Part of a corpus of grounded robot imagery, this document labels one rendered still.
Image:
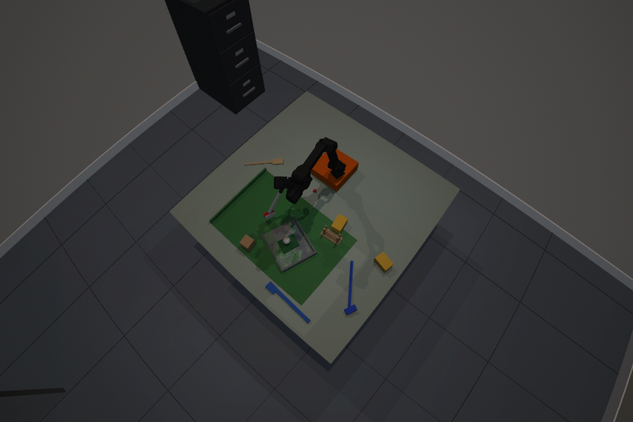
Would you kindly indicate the red golf putter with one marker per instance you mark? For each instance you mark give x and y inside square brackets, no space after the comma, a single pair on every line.
[271,213]

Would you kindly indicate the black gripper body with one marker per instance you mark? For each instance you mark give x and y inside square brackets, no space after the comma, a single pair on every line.
[280,182]

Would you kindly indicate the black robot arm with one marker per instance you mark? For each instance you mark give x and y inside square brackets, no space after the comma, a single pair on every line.
[302,174]

